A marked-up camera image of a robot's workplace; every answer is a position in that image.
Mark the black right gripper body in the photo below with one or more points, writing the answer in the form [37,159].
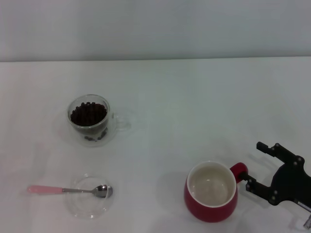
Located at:
[289,184]

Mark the red mug white inside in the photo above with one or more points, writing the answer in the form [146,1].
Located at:
[206,211]

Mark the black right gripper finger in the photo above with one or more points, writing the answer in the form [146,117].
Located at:
[281,153]
[257,188]

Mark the clear glass saucer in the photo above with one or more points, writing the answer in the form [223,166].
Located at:
[87,208]

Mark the clear double-wall glass cup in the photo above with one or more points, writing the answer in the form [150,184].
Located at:
[80,137]

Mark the dark coffee beans heap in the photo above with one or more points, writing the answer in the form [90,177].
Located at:
[88,115]

